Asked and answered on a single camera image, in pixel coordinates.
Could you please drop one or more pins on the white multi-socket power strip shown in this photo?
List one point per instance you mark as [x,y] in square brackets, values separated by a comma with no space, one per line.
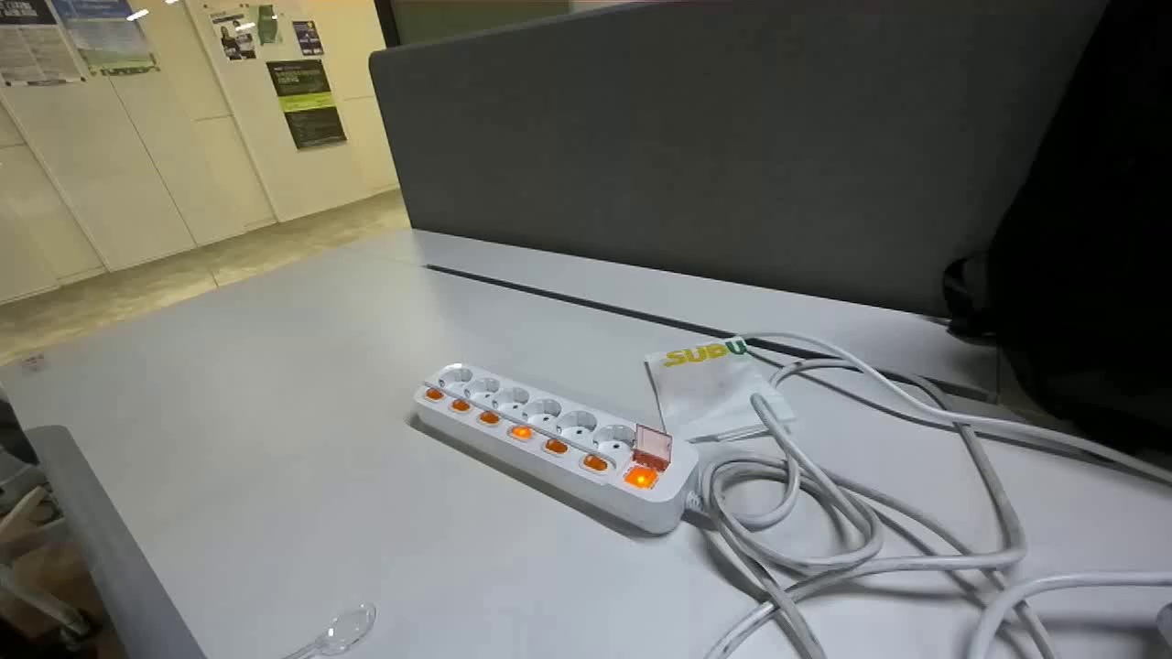
[552,450]

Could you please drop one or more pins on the white plug adapter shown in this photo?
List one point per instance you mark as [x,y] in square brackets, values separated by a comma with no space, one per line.
[707,390]

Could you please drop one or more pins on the grey desk partition panel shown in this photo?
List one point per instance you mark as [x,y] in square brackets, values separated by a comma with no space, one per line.
[733,149]

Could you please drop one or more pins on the dark poster with green band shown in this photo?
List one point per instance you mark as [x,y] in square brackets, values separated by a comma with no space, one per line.
[305,102]

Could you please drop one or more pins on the small dark photo sheet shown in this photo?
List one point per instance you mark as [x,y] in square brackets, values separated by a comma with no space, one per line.
[234,36]

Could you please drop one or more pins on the poster with landscape photo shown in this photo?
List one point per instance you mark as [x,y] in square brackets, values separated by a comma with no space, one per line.
[111,36]

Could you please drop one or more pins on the white text poster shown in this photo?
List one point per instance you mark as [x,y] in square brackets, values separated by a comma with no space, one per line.
[34,42]

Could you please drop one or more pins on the beige wall cabinet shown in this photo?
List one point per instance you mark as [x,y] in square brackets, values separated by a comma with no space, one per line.
[147,184]

